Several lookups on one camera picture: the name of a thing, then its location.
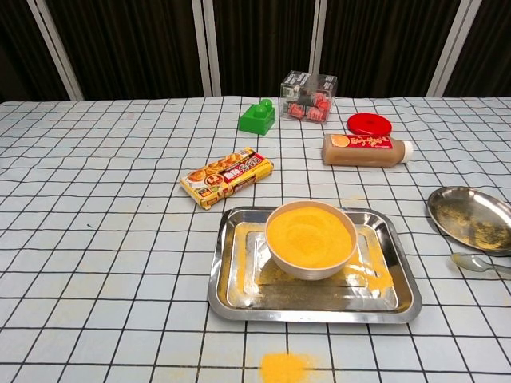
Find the silver metal spoon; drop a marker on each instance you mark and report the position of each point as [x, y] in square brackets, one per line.
[469, 261]

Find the white bowl of yellow powder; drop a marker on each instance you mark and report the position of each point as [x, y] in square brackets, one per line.
[311, 239]

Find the red round plastic disc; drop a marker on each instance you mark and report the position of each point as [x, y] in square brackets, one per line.
[369, 124]

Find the rectangular stainless steel tray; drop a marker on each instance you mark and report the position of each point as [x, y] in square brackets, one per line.
[319, 307]

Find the round stainless steel plate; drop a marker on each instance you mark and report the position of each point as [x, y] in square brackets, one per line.
[467, 219]

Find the yellow snack food package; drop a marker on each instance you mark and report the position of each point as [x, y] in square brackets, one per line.
[223, 179]

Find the green toy building block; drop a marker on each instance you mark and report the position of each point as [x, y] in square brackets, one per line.
[255, 119]

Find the clear plastic box red items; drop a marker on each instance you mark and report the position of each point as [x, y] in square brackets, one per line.
[307, 107]

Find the brown drink bottle red label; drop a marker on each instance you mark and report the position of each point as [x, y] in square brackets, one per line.
[359, 153]

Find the white black checkered tablecloth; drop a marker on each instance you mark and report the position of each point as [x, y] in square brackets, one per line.
[100, 239]

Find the spilled yellow powder pile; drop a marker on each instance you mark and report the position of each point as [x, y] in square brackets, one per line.
[283, 369]

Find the black folding screen white frames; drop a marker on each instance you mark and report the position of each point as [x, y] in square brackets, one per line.
[139, 48]

